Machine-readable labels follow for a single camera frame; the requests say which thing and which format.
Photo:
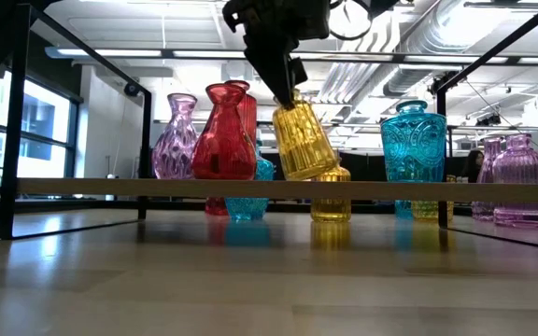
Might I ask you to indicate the person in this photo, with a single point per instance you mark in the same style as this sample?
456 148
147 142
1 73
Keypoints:
473 163

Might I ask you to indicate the black wall camera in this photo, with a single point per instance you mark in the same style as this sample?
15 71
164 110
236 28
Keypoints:
131 88

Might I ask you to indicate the tall yellow ribbed glass vase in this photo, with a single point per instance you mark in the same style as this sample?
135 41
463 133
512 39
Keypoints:
302 144

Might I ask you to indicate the tall purple faceted glass vase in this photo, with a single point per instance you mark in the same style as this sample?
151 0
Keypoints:
487 168

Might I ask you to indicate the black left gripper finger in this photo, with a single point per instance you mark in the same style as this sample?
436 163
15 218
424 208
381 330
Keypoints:
300 72
273 65

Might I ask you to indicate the purple dimpled flared glass vase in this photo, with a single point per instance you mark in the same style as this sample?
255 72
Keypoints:
175 149

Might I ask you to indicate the large blue embossed glass vase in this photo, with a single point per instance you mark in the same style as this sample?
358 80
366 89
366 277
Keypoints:
413 144

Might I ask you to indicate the wide purple ribbed glass jar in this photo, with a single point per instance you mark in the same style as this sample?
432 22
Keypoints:
522 168

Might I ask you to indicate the black ceiling spotlight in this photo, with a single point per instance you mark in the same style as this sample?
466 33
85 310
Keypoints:
488 120
446 83

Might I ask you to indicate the large window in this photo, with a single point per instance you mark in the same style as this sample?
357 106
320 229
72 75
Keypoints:
45 116

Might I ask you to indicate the small yellow checkered glass vase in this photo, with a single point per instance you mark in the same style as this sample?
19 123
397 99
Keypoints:
330 211

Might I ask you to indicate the yellow honeycomb glass vase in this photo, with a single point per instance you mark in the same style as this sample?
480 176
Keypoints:
430 210

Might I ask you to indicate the red flared cone glass vase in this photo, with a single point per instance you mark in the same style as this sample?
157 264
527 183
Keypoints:
223 149

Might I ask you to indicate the red ribbed cylinder glass vase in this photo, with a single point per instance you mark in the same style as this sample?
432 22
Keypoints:
249 112

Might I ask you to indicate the blue square patterned glass vase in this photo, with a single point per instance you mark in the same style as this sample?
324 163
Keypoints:
248 209

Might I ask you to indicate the wooden shelf with black frame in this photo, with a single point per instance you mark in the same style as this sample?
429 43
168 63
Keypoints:
297 190

